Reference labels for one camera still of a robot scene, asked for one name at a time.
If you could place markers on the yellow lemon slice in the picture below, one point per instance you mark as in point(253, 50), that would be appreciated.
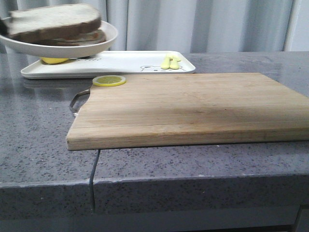
point(109, 80)

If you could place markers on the yellow-green small utensil left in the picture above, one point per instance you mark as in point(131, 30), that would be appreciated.
point(166, 63)

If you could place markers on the white bread slice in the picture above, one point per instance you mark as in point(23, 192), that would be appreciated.
point(52, 22)

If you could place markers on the yellow-green small utensil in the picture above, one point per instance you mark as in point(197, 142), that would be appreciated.
point(174, 63)
point(166, 63)

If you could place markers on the white rectangular tray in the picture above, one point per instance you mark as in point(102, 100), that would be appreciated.
point(107, 62)

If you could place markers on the white round plate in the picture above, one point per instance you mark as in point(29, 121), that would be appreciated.
point(64, 51)

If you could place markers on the grey curtain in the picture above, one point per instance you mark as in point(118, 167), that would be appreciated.
point(197, 26)

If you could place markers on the wooden cutting board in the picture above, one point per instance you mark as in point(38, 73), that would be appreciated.
point(189, 109)

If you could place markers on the yellow-green small utensil right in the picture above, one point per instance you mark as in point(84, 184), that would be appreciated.
point(174, 63)

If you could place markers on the dark gripper finger at plate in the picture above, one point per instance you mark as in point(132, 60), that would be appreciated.
point(4, 30)

